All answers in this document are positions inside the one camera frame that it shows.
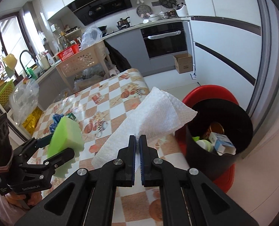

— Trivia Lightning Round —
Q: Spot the green sponge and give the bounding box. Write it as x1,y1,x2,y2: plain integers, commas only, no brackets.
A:
47,116,85,158

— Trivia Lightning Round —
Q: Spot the blue plastic bag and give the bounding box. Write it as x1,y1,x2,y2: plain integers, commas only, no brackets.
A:
49,113,64,133

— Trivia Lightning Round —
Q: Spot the light green tube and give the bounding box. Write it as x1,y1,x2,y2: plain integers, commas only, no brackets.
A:
193,137,214,153

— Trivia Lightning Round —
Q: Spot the white plaster box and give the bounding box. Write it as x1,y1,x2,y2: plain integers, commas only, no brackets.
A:
209,132,236,156

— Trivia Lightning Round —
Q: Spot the red gold paper cup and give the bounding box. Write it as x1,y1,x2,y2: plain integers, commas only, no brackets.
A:
202,122,224,139

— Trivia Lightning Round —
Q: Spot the white paper towel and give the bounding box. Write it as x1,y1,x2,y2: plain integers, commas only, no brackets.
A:
91,87,197,168

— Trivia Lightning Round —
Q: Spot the black kitchen faucet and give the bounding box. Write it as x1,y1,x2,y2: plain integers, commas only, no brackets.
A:
19,50,38,76

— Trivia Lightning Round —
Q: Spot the black trash bin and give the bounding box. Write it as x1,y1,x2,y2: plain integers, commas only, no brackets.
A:
185,98,253,180

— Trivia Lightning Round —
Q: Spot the gold foil bag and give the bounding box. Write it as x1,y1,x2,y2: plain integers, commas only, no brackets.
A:
22,107,43,135

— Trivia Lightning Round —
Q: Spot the red stool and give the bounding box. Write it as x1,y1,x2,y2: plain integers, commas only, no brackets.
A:
175,85,239,193

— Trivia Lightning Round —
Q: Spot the clear plastic bag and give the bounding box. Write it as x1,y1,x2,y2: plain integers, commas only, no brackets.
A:
9,79,39,125

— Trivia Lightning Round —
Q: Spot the yellow plastic basket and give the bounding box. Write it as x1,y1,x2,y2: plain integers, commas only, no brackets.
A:
0,80,15,107

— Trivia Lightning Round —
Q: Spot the spray bottle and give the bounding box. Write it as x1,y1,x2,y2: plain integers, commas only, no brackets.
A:
44,50,55,66

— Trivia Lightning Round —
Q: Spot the red plastic basket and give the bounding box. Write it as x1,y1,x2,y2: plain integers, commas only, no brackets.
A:
57,44,80,61

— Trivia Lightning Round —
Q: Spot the beige plastic trolley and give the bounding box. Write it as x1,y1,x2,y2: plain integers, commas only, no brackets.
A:
56,40,113,92

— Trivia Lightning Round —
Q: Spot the translucent bag on trolley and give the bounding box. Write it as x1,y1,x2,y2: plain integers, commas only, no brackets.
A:
81,27,103,50

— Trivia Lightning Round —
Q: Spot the cardboard box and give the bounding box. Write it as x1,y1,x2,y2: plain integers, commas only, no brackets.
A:
173,53,193,74

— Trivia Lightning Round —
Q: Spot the black cooking pot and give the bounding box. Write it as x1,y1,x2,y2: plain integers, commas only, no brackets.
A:
117,17,130,30

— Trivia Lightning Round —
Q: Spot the black built-in oven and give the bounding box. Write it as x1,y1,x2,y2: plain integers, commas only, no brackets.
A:
140,21,187,58

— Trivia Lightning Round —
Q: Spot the black range hood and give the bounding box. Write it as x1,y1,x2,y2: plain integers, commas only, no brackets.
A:
67,0,132,26

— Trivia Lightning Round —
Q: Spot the white refrigerator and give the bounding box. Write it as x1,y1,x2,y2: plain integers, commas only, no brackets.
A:
185,0,262,109

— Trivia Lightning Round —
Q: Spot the white rice cooker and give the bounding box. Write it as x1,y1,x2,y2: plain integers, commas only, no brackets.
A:
176,3,189,17

